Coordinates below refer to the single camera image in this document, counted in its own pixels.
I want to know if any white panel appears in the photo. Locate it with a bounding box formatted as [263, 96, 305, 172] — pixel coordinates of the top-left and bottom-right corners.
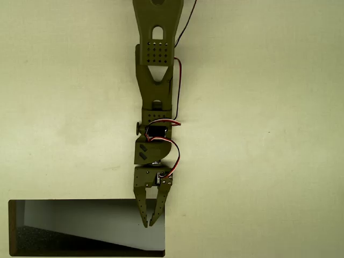
[24, 200, 166, 251]

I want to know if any looped white red servo cable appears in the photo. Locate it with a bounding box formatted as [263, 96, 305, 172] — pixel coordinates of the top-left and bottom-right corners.
[147, 136, 181, 180]

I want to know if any long red black cable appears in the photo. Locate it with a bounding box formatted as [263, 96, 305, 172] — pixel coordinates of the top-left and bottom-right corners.
[174, 0, 198, 120]

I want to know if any short white red servo cable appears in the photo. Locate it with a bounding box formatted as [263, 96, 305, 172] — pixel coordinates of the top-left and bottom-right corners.
[146, 119, 182, 128]

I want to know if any rectangular bin opening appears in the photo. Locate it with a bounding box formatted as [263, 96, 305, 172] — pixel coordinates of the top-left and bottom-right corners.
[8, 198, 166, 257]

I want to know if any black foam pad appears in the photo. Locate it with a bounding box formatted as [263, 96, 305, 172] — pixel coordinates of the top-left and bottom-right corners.
[16, 226, 89, 254]

